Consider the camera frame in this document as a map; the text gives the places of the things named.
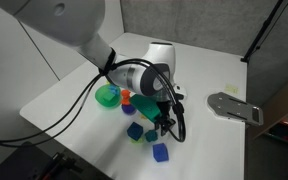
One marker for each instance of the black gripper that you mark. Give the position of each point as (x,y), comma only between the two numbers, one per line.
(165,111)

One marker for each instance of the small blue number block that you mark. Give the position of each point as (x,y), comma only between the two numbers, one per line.
(160,152)

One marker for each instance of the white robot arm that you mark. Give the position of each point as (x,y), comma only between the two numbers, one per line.
(67,20)

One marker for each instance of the large dark blue block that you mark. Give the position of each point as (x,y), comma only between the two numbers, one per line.
(135,130)

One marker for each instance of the lime green wedge block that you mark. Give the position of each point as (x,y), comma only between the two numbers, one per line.
(138,141)

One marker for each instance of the small green block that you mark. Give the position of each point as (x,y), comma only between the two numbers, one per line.
(108,96)

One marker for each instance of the green plastic bowl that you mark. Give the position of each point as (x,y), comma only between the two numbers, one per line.
(100,98)

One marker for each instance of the purple spiky ball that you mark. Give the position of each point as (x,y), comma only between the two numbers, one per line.
(128,109)

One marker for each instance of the orange animal toy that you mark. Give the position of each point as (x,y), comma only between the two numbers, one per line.
(125,96)

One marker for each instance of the light blue animal toy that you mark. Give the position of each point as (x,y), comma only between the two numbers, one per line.
(114,89)

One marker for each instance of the grey metal mounting plate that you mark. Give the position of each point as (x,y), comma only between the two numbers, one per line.
(232,108)

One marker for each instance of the small yellow toy figure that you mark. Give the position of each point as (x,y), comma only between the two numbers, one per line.
(107,82)

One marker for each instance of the yellow tape patch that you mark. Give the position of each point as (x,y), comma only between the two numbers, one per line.
(231,88)

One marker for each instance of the black clamp tool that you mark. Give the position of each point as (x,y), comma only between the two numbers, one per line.
(62,162)

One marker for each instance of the wooden shelf unit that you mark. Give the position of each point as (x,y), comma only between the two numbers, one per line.
(284,110)

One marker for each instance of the black tripod pole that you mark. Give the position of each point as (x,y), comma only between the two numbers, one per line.
(262,28)

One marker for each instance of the black equipment case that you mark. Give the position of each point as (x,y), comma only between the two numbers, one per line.
(14,163)

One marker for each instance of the green wrist camera housing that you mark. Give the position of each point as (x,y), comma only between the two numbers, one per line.
(145,106)

